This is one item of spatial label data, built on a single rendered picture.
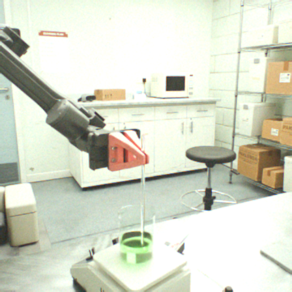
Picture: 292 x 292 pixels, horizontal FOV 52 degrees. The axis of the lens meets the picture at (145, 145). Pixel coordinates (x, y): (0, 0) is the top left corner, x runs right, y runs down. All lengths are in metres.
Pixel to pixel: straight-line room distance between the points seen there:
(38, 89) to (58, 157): 2.91
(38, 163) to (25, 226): 2.05
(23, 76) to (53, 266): 0.39
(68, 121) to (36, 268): 0.32
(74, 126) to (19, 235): 1.03
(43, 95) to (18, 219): 0.93
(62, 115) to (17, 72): 0.16
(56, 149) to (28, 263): 2.85
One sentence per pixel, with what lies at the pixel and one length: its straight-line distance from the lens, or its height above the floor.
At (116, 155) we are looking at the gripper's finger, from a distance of 0.51.
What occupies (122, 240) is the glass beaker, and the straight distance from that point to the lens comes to 0.50.
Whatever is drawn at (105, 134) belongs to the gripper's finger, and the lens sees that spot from 0.50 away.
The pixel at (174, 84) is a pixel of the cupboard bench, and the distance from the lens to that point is 3.47.
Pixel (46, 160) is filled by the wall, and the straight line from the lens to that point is 3.52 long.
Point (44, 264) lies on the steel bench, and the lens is 0.71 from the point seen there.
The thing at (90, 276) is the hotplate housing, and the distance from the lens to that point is 0.56.
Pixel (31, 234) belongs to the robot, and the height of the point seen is 0.42.
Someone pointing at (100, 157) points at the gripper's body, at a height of 1.00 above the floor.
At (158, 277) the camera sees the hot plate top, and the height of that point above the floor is 0.84.
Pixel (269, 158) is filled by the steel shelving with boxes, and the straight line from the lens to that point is 3.19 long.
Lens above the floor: 1.13
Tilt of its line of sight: 13 degrees down
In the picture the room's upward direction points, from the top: straight up
